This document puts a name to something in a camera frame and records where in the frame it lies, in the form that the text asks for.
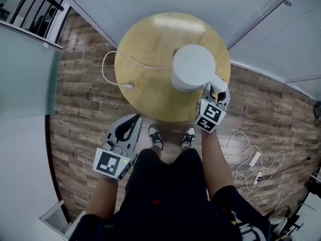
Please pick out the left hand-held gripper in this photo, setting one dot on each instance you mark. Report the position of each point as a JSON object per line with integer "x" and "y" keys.
{"x": 106, "y": 161}

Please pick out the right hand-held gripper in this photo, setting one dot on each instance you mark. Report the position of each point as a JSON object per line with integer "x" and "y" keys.
{"x": 209, "y": 115}

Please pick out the white electric kettle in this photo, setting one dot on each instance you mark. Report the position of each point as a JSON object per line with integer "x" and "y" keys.
{"x": 191, "y": 64}

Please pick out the person's right forearm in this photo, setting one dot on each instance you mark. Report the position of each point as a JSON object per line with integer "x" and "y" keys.
{"x": 215, "y": 159}

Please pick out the person's left forearm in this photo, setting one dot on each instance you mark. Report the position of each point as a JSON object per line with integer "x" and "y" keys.
{"x": 101, "y": 197}

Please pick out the person's left black white sneaker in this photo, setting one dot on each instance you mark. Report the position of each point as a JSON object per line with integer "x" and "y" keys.
{"x": 155, "y": 135}

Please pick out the person's black white sneaker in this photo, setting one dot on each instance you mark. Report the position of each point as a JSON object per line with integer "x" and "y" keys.
{"x": 188, "y": 135}
{"x": 155, "y": 135}

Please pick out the person's right black white sneaker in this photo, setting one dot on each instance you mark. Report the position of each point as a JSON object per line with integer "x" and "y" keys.
{"x": 188, "y": 135}

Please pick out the person's black shorts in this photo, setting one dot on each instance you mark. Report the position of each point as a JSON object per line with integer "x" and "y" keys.
{"x": 170, "y": 179}

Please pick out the white power adapter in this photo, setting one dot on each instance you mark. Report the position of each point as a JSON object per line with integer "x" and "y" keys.
{"x": 254, "y": 158}

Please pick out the white power strip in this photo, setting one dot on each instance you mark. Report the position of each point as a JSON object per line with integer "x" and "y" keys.
{"x": 258, "y": 177}

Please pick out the person's black shirt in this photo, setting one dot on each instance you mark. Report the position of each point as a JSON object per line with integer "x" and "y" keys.
{"x": 175, "y": 227}

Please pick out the white cabinet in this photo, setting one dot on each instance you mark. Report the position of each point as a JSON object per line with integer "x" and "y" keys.
{"x": 54, "y": 220}

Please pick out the frosted glass panel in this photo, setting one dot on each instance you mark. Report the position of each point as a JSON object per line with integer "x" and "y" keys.
{"x": 25, "y": 74}

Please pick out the round metal glass fitting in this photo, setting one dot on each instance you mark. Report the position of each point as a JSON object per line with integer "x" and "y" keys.
{"x": 288, "y": 2}

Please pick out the black chair base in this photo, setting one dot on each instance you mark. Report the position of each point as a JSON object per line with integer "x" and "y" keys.
{"x": 286, "y": 225}

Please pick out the black metal railing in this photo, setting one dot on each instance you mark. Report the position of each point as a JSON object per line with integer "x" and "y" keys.
{"x": 37, "y": 11}

